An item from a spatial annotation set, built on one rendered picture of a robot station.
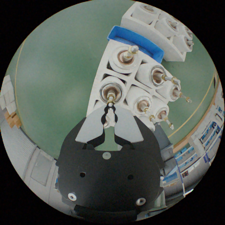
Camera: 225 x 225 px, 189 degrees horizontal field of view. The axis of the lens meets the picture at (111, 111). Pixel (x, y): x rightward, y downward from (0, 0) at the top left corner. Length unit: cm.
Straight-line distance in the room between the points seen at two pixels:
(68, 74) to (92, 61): 20
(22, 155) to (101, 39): 527
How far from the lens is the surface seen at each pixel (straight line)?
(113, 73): 27
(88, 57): 49
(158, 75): 23
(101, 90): 21
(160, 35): 42
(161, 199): 60
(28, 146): 506
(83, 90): 51
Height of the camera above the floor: 45
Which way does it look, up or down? 58 degrees down
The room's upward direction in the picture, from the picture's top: 179 degrees counter-clockwise
